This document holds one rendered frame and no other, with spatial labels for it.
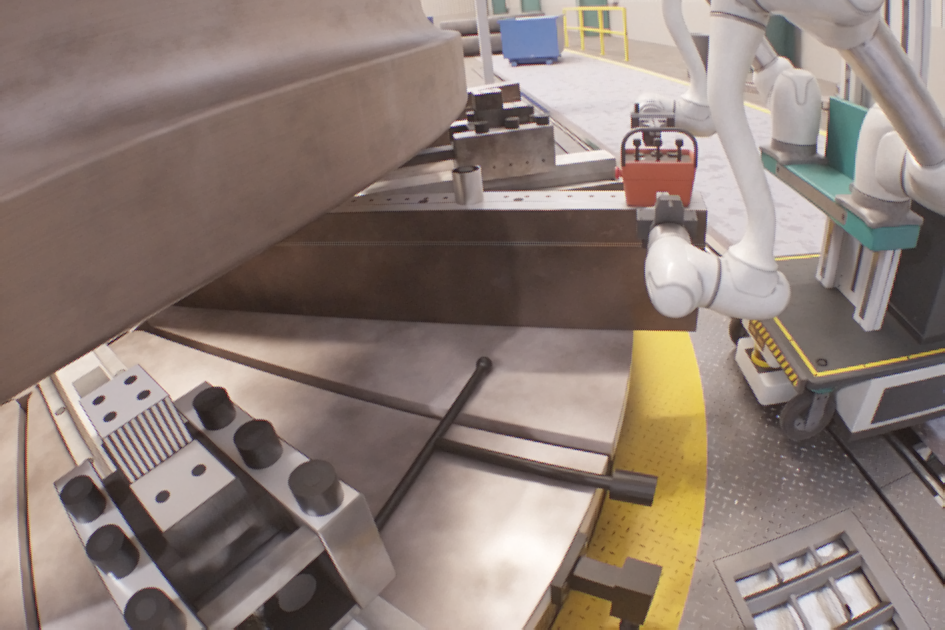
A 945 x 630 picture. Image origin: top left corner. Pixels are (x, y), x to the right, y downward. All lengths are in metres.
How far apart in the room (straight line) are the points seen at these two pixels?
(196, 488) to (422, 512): 0.57
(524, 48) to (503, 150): 8.61
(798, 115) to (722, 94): 0.80
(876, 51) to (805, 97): 0.82
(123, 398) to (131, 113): 0.45
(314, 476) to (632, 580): 0.59
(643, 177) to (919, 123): 0.70
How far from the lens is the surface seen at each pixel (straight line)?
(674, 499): 1.54
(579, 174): 2.60
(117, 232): 0.85
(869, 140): 1.36
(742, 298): 1.02
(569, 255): 1.47
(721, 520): 1.52
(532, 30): 10.89
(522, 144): 2.40
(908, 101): 1.03
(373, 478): 1.23
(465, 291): 1.58
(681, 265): 0.97
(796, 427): 1.74
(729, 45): 0.94
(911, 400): 1.81
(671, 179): 1.39
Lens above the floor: 1.21
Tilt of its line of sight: 28 degrees down
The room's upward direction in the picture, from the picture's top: 7 degrees counter-clockwise
